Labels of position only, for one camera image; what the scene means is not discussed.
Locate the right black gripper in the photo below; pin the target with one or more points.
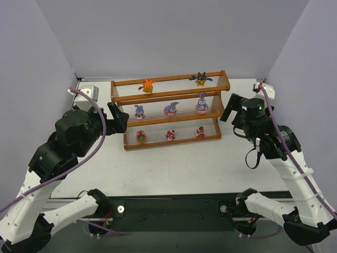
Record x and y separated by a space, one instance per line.
237 115

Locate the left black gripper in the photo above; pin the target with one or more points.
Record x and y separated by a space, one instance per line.
108 121

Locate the purple bunny holding strawberry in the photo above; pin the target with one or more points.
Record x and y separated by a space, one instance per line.
139 112

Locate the pink bear holding strawberry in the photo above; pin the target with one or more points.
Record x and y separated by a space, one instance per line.
141 137

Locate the orange fish toy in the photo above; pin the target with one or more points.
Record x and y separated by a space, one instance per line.
147 86

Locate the black winged bird toy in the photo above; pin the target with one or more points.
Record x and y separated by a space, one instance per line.
200 79

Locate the pink bear strawberry cake toy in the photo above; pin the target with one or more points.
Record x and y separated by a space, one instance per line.
200 132

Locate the purple bunny donut toy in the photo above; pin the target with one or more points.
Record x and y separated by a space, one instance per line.
170 110

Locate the pink bear cupcake toy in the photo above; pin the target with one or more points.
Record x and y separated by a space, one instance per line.
170 135

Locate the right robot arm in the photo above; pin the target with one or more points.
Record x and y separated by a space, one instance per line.
310 219

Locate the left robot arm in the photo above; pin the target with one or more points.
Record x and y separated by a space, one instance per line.
25 227

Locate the wooden three-tier shelf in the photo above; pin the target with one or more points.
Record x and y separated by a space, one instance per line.
167 90

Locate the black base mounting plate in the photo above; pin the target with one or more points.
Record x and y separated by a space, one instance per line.
214 212

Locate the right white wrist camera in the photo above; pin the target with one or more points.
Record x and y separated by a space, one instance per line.
262 89

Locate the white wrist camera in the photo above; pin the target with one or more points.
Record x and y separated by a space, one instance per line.
85 102
262 89

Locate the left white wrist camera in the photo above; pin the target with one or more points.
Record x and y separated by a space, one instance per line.
85 102

